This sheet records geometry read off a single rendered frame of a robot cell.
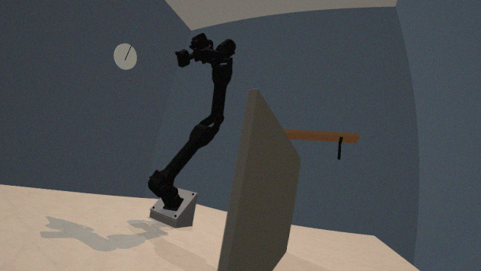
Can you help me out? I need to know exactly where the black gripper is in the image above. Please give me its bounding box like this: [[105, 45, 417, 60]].
[[175, 40, 214, 67]]

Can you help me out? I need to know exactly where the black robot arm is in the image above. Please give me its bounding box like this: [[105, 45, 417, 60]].
[[148, 33, 235, 211]]

